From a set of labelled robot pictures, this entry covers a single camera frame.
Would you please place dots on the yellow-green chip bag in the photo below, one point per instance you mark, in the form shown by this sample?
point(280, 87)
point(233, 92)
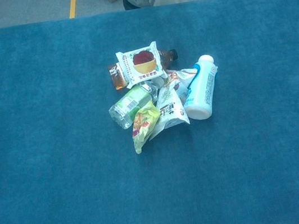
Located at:
point(143, 124)

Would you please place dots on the long white snack bag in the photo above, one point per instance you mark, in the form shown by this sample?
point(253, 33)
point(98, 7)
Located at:
point(170, 108)

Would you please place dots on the clear water bottle green label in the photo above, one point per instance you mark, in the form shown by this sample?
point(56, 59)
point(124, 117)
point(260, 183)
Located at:
point(126, 107)

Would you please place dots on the brown tea bottle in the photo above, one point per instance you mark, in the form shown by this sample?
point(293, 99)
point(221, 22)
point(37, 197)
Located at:
point(117, 78)

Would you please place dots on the square white cake packet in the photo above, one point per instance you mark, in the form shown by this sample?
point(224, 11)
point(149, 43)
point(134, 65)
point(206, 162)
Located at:
point(141, 62)

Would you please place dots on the white milk drink bottle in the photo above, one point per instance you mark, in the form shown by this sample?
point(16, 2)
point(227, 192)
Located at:
point(201, 95)

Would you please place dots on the blue felt table cloth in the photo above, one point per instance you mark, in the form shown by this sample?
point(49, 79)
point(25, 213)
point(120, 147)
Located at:
point(42, 134)

